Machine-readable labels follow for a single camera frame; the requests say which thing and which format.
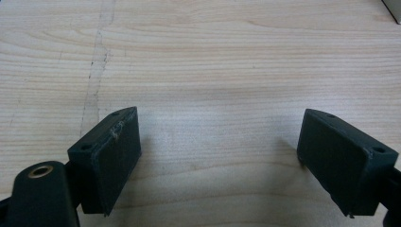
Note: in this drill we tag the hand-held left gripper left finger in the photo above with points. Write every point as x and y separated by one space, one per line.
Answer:
107 164

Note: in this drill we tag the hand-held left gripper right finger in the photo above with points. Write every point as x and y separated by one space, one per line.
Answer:
343 164

